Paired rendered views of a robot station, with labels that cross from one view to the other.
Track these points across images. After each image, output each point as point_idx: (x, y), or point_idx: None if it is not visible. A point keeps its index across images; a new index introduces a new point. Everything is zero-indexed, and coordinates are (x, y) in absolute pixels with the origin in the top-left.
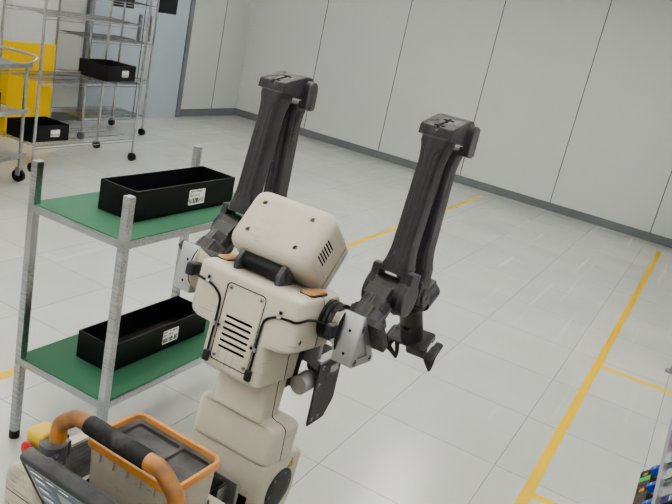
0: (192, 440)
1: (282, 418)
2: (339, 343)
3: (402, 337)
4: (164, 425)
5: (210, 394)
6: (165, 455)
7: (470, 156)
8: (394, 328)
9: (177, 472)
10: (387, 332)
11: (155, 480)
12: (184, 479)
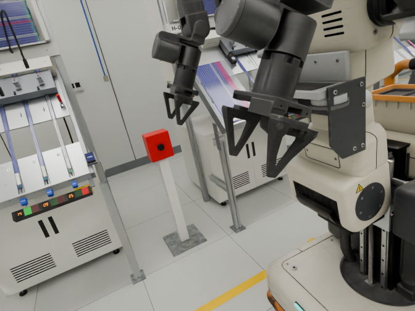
0: (386, 95)
1: (309, 126)
2: None
3: (193, 85)
4: (413, 96)
5: (377, 126)
6: (404, 94)
7: None
8: (188, 88)
9: (393, 95)
10: (189, 97)
11: (405, 84)
12: (386, 94)
